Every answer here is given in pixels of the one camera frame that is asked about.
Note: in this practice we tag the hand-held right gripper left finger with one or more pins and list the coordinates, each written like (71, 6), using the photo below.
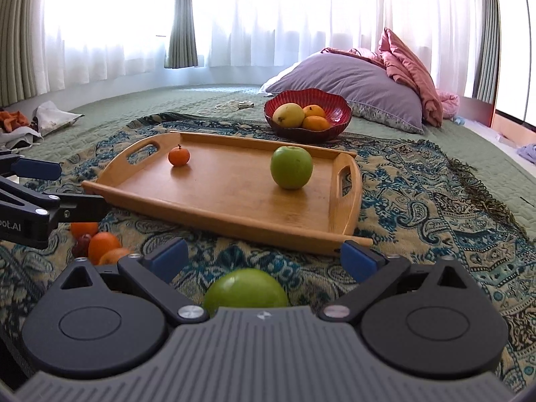
(169, 259)

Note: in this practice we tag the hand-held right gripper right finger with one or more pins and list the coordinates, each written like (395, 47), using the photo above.
(358, 261)

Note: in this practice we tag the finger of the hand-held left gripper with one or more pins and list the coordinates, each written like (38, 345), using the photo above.
(79, 208)
(39, 169)

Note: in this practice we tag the large green apple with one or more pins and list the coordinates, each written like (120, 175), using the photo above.
(245, 291)

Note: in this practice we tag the orange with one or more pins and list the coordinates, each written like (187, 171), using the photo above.
(316, 124)
(117, 255)
(83, 229)
(104, 246)
(314, 111)

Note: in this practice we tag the white cloth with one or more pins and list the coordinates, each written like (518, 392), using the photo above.
(21, 138)

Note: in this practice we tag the clothes pile at left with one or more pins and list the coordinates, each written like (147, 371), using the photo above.
(52, 117)

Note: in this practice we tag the orange cloth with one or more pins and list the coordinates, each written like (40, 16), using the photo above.
(14, 119)

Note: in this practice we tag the paisley patterned blanket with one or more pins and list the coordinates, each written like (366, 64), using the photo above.
(418, 217)

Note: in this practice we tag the wooden serving tray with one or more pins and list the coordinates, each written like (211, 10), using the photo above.
(234, 194)

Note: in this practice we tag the small tangerine with stem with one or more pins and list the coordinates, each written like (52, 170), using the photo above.
(179, 157)

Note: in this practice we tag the red scalloped bowl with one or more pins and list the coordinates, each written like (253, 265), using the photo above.
(307, 134)

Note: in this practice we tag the grey-green curtain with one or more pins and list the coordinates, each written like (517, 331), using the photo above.
(488, 37)
(19, 33)
(181, 16)

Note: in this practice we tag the green quilted bedspread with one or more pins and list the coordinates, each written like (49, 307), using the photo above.
(167, 100)

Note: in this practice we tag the yellow mango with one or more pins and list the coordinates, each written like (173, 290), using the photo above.
(288, 115)

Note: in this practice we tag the pink crumpled cloth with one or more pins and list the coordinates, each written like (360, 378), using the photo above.
(449, 104)

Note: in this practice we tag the purple pillow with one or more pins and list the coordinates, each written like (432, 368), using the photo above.
(356, 79)

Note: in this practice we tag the pink duvet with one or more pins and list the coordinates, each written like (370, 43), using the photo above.
(408, 71)

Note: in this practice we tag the lilac cloth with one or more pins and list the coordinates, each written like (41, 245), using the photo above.
(528, 150)

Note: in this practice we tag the white sheer curtain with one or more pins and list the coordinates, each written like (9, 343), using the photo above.
(272, 16)

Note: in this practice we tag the wooden bed frame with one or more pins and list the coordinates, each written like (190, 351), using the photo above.
(513, 123)

